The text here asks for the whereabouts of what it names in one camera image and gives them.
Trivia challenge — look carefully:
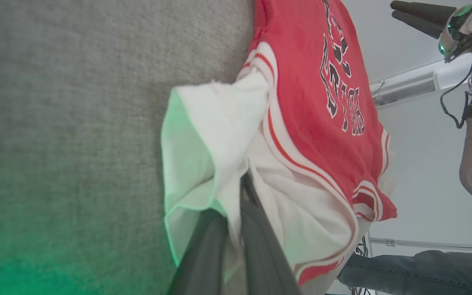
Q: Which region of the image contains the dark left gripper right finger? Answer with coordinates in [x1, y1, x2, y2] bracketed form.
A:
[239, 171, 302, 295]

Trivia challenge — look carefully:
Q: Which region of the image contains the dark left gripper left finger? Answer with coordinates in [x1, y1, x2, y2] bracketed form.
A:
[166, 207, 230, 295]

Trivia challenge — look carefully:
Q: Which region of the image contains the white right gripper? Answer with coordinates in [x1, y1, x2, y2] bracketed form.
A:
[390, 0, 472, 63]

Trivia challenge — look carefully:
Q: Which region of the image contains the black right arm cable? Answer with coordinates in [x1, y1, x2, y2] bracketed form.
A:
[440, 49, 472, 129]

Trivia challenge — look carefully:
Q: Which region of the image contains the blue jeans leg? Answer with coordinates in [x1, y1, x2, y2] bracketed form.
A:
[338, 250, 472, 295]

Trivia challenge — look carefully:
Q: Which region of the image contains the white wall conduit pipe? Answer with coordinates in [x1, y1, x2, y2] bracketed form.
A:
[369, 237, 472, 250]

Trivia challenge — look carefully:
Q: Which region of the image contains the red and white shirt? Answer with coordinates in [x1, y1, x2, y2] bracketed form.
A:
[161, 0, 397, 295]

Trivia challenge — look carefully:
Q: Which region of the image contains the grey fabric sofa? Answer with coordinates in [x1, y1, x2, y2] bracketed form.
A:
[0, 0, 257, 295]

